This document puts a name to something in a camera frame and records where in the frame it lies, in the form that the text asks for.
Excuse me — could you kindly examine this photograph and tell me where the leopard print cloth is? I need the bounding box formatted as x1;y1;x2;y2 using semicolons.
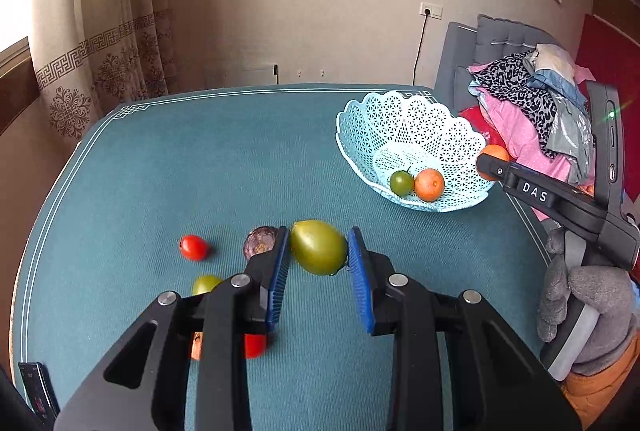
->
467;53;558;159

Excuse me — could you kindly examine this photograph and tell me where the person's right forearm orange sleeve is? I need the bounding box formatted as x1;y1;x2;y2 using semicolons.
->
560;333;640;429

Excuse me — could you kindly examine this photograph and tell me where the red blanket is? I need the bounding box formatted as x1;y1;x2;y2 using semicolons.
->
575;13;640;212

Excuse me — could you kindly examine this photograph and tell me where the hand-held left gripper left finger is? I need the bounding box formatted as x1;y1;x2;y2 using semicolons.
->
52;226;291;431

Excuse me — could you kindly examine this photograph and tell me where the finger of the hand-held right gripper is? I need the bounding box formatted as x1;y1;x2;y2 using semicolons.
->
476;152;557;212

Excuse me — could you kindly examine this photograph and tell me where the wooden window frame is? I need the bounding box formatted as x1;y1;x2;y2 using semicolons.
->
0;36;42;134

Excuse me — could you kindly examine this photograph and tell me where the light blue cloth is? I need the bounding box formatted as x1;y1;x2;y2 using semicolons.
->
527;68;588;112

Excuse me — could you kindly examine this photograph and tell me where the pile of clothes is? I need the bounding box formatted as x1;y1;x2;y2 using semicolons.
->
467;66;597;222

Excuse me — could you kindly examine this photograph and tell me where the red tomato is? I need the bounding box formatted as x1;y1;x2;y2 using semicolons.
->
180;235;210;261
244;333;268;359

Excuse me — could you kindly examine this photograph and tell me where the person's right hand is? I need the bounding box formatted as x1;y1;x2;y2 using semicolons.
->
537;228;636;377

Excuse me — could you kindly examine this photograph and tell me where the black power cable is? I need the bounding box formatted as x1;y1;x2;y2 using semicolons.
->
412;13;429;86

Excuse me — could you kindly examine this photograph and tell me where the green mango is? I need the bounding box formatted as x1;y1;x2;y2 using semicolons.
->
290;220;348;276

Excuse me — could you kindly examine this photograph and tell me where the purple passion fruit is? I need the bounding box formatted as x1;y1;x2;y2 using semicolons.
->
243;226;281;262

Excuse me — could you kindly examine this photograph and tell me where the grey shiny cloth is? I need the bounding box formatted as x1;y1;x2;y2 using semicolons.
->
545;101;594;184

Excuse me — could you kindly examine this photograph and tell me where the orange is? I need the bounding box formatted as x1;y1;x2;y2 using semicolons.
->
414;168;446;202
475;144;511;182

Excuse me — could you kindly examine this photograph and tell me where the small green fruit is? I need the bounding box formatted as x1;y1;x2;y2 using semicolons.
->
192;274;224;297

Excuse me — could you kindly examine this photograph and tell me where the grey padded sofa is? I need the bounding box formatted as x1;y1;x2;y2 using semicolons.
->
432;14;566;112

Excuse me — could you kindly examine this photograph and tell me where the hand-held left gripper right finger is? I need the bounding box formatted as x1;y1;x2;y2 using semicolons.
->
347;226;583;431

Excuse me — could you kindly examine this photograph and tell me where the beige patterned curtain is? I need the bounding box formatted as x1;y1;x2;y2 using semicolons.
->
30;0;201;142

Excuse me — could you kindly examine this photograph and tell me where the black phone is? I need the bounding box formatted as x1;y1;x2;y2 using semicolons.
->
18;362;61;427

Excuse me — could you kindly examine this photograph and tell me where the green tomato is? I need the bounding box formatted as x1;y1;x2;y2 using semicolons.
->
390;168;416;196

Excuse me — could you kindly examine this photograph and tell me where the white cloth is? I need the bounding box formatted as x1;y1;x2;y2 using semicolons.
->
522;43;576;79

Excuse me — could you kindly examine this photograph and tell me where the teal tablecloth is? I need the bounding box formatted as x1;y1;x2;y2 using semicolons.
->
10;83;566;431

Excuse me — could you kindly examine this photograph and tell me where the light blue perforated basket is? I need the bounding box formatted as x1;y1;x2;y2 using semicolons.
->
336;92;493;212

